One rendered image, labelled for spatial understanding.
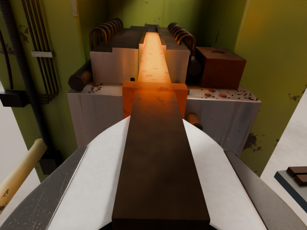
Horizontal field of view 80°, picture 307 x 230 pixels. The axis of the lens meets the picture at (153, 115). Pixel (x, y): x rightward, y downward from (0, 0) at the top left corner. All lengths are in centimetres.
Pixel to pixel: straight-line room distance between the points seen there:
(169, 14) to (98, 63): 52
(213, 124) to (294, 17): 36
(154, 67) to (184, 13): 68
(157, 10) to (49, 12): 44
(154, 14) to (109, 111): 57
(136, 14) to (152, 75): 70
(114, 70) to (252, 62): 39
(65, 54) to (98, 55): 19
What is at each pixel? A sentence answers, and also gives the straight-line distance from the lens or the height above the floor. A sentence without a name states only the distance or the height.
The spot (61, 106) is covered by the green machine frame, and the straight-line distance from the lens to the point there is 66.
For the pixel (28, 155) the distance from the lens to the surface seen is 70.
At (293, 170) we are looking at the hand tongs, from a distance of 52.
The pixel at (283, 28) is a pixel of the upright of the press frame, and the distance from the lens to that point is 63.
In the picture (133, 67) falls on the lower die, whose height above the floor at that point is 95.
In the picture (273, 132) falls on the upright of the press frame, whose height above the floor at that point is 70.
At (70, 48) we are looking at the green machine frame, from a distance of 57.
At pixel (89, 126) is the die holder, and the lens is 41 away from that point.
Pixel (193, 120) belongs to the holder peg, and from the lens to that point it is 36.
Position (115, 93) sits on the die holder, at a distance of 37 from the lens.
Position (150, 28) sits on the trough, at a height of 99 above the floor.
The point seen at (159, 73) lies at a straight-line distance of 18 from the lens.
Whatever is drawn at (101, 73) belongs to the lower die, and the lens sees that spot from 42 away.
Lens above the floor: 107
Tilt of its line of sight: 31 degrees down
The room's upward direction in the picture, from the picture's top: 4 degrees clockwise
